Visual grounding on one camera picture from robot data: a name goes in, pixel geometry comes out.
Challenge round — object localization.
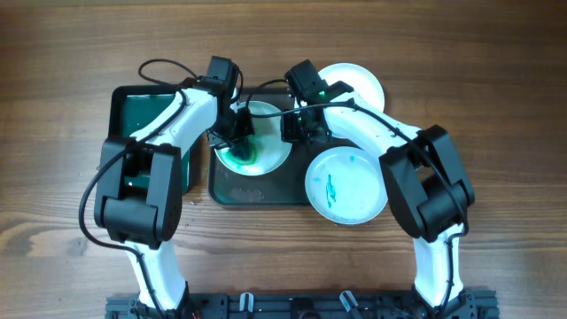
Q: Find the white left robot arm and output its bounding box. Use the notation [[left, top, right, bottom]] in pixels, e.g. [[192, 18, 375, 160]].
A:
[[85, 73, 252, 318]]

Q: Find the green yellow sponge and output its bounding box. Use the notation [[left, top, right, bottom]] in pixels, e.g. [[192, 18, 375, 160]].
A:
[[227, 141, 258, 165]]

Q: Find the white plate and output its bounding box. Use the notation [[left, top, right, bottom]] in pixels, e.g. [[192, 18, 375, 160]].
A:
[[305, 146, 388, 225], [318, 63, 385, 112], [214, 117, 292, 176]]

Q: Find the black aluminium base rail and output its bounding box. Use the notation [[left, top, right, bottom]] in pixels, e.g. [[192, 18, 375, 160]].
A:
[[105, 289, 501, 319]]

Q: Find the dark grey serving tray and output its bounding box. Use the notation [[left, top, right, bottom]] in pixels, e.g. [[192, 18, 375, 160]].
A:
[[207, 86, 387, 208]]

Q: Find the black basin with green water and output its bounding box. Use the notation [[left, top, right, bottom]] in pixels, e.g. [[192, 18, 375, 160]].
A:
[[108, 85, 191, 194]]

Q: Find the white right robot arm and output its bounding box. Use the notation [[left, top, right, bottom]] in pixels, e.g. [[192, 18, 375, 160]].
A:
[[280, 81, 475, 317]]

